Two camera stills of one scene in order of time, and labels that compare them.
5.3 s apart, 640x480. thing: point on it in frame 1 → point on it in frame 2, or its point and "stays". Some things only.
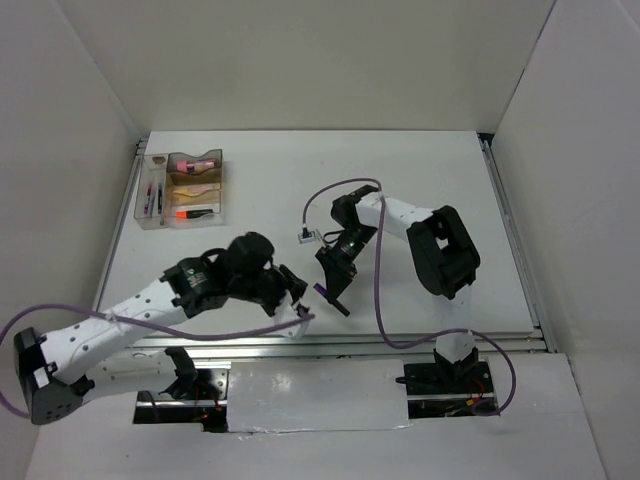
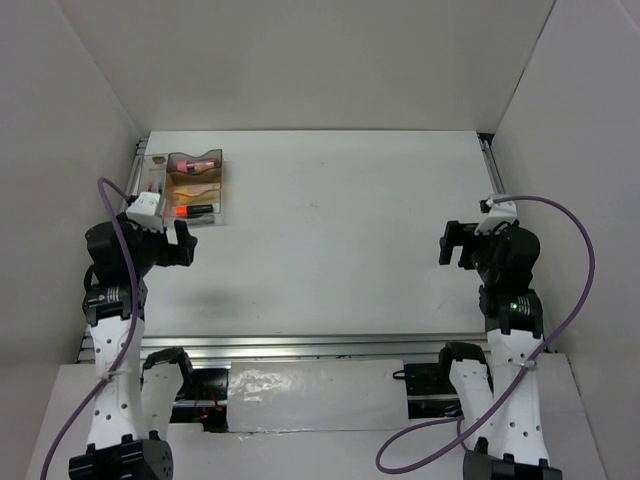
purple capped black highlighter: [323, 292] → [201, 220]
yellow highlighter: [193, 191] stays
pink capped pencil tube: [194, 166] stays
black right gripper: [339, 270] → [461, 233]
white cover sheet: [316, 395] stays
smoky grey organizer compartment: [192, 165] stays
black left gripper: [288, 281] → [180, 254]
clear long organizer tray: [151, 210] stays
